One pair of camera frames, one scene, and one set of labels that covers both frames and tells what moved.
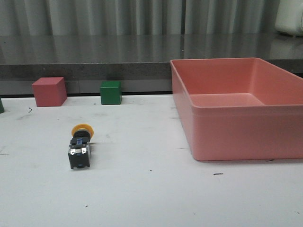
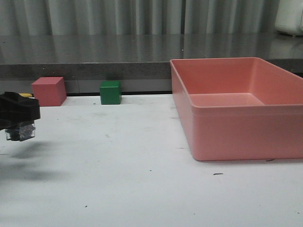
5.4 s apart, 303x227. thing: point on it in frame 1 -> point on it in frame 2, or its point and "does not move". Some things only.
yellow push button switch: [79, 147] -> [22, 132]
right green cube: [111, 92] does not move
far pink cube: [49, 91] does not move
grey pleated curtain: [130, 17] does not move
